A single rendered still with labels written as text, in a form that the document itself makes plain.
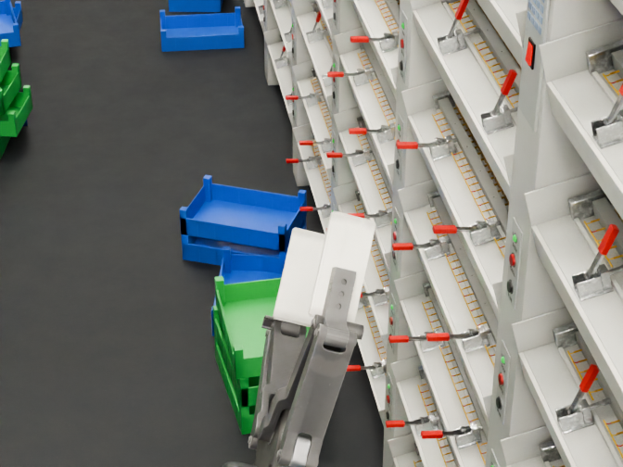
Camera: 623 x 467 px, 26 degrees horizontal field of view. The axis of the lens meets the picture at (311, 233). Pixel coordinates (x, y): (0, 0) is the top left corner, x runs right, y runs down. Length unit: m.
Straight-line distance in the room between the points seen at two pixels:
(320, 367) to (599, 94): 0.80
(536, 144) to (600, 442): 0.37
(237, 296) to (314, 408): 2.43
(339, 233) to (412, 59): 1.50
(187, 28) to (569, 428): 3.63
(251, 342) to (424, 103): 0.96
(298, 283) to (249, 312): 2.24
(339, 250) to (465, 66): 1.26
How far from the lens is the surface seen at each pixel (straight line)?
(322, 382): 0.85
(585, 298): 1.59
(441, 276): 2.32
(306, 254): 1.01
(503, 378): 1.91
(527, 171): 1.72
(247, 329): 3.19
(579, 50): 1.62
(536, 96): 1.65
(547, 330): 1.83
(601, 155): 1.48
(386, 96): 2.85
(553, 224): 1.72
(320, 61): 3.54
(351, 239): 0.88
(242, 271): 3.69
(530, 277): 1.77
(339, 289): 0.86
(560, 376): 1.79
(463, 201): 2.15
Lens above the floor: 2.05
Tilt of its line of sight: 32 degrees down
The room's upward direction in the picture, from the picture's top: straight up
